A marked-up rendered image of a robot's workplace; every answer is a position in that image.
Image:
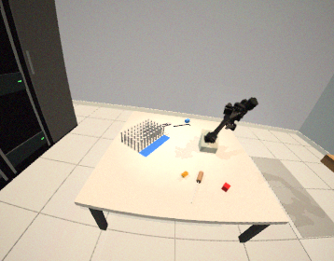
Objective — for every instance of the blue flat strip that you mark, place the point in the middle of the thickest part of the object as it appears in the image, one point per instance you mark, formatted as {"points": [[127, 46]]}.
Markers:
{"points": [[152, 147]]}

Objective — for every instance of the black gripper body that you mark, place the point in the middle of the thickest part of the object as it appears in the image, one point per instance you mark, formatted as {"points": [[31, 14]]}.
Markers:
{"points": [[242, 107]]}

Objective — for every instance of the orange-handled screwdriver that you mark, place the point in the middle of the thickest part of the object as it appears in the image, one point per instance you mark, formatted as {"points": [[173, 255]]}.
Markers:
{"points": [[184, 174]]}

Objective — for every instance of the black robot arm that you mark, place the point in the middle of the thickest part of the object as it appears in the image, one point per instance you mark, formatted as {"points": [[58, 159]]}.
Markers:
{"points": [[211, 137]]}

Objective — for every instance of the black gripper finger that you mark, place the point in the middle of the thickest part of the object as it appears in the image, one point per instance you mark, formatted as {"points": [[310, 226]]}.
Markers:
{"points": [[229, 126], [235, 112]]}

